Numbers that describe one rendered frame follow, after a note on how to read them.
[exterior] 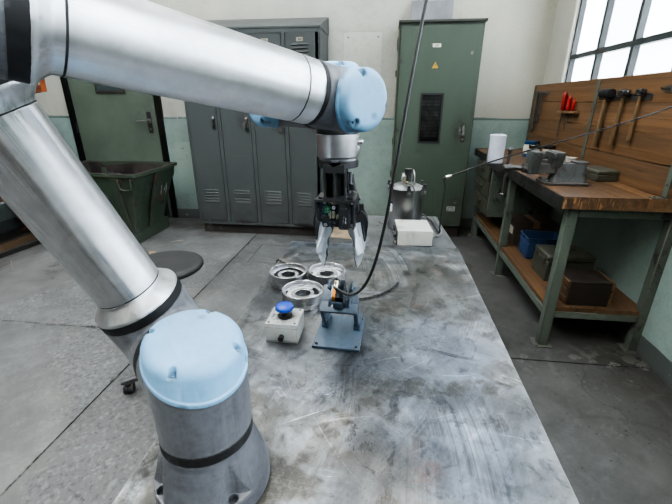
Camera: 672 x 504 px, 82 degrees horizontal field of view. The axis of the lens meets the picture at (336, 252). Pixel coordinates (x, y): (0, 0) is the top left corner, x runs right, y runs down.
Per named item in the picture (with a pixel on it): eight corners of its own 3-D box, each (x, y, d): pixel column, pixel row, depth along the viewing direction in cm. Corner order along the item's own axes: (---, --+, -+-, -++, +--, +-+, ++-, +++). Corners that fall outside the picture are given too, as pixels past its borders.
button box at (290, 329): (274, 323, 90) (273, 305, 88) (304, 326, 89) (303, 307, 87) (264, 344, 82) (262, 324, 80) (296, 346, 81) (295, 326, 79)
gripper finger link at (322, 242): (304, 270, 73) (315, 226, 70) (311, 258, 79) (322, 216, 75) (320, 274, 73) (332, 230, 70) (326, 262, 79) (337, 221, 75)
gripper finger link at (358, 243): (353, 276, 72) (340, 231, 69) (357, 264, 78) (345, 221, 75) (369, 273, 71) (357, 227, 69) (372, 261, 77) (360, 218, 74)
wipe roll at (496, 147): (483, 160, 289) (487, 133, 282) (500, 161, 288) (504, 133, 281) (487, 163, 279) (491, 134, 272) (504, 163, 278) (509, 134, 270)
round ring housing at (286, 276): (305, 292, 104) (304, 278, 103) (266, 291, 105) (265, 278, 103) (308, 275, 114) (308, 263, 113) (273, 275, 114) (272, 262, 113)
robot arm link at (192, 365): (174, 480, 42) (152, 380, 37) (141, 409, 52) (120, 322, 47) (270, 426, 49) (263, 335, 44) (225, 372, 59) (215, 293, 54)
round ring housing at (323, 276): (345, 274, 115) (345, 262, 113) (345, 291, 105) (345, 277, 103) (310, 274, 115) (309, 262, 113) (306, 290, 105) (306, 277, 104)
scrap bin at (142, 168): (46, 246, 364) (24, 171, 338) (100, 222, 433) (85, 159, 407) (149, 251, 352) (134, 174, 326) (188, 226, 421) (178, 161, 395)
